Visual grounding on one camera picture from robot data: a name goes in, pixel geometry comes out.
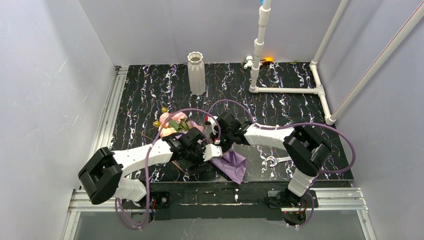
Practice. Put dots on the orange yellow small object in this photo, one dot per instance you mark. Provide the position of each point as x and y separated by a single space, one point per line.
267 60

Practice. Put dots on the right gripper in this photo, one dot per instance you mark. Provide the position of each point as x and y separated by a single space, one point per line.
222 126

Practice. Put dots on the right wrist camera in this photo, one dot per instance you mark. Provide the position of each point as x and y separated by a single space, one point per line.
211 124

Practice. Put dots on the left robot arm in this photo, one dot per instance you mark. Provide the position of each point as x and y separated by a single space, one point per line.
104 176

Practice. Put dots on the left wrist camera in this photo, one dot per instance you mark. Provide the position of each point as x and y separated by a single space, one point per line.
212 151

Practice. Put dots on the white ribbed vase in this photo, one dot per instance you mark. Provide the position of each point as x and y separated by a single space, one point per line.
196 73

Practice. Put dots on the silver wrench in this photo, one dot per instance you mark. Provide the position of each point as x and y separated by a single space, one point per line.
273 161

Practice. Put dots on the aluminium rail frame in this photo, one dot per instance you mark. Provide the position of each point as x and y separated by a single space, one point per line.
208 205

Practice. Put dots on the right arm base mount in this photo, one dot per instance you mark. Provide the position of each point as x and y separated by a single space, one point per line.
294 208

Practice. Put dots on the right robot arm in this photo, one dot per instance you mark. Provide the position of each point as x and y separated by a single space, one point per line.
305 146

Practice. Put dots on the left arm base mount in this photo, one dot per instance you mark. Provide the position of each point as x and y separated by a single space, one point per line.
160 200

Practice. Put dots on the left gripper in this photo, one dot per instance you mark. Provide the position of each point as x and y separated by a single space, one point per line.
200 149

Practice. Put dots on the purple flower bouquet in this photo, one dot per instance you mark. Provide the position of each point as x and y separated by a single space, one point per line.
172 127

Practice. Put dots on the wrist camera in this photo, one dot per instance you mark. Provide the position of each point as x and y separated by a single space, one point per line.
211 124
212 151

